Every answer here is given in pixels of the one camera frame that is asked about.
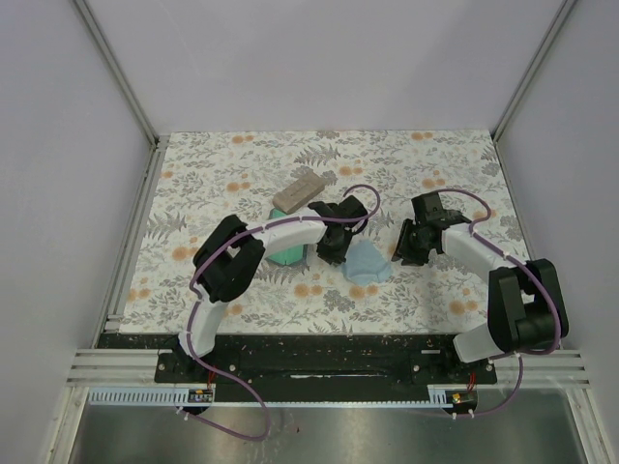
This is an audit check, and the light blue cloth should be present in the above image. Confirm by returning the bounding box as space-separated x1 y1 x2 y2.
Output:
341 241 392 286

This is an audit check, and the grey-blue glasses case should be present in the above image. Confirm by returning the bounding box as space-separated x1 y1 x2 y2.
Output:
266 207 308 267

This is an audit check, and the beige felt glasses case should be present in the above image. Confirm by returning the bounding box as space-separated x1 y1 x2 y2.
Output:
272 171 325 215

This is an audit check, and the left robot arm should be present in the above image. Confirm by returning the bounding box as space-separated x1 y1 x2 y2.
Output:
178 195 376 359

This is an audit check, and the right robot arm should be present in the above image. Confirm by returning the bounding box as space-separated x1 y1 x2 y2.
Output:
392 189 569 363

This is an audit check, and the floral table mat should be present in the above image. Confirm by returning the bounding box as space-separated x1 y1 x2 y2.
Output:
119 130 528 334

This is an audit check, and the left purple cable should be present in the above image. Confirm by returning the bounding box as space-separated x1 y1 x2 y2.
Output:
186 185 381 442

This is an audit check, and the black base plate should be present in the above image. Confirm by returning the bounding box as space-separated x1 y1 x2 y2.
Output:
98 333 517 398

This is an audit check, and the white slotted cable duct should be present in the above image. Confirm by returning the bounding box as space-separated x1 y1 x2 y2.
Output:
88 383 477 408

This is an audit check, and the left aluminium frame post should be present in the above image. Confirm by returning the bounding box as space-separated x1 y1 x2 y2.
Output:
72 0 161 149

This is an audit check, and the aluminium frame post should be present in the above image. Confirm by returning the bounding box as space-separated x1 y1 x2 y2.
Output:
491 0 579 141
72 0 161 149

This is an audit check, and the right aluminium frame post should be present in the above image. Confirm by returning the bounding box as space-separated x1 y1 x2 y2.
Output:
491 0 579 141

